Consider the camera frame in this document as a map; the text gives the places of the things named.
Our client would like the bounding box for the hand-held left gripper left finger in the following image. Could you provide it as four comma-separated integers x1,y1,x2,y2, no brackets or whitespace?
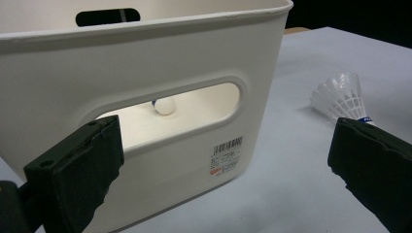
22,115,125,233

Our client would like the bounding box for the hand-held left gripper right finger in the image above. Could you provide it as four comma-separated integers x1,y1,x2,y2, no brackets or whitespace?
326,116,412,233

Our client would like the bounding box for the white shuttlecock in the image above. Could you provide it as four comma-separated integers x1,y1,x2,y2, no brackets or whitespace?
151,96,177,117
310,71,377,127

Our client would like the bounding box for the white plastic bin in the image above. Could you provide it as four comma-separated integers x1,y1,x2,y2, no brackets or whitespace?
0,0,294,233

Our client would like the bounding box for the pale blue table mat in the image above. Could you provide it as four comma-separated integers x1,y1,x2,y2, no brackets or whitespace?
0,26,412,233

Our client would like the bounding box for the wooden board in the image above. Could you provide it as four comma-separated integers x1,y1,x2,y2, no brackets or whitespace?
284,26,312,36

